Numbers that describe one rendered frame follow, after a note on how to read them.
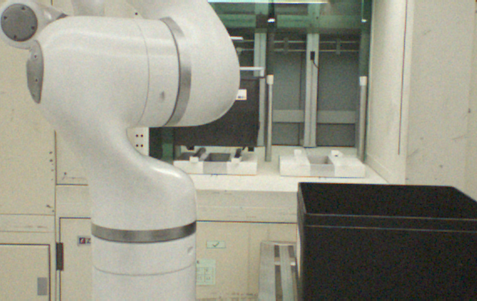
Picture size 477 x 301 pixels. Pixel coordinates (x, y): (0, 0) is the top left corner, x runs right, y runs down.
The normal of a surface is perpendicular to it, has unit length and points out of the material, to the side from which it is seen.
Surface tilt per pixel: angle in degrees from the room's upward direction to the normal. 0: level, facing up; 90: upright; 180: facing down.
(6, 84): 90
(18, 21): 90
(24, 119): 90
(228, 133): 90
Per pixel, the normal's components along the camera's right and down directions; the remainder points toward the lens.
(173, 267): 0.61, 0.11
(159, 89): 0.48, 0.35
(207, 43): 0.39, -0.40
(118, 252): -0.33, 0.11
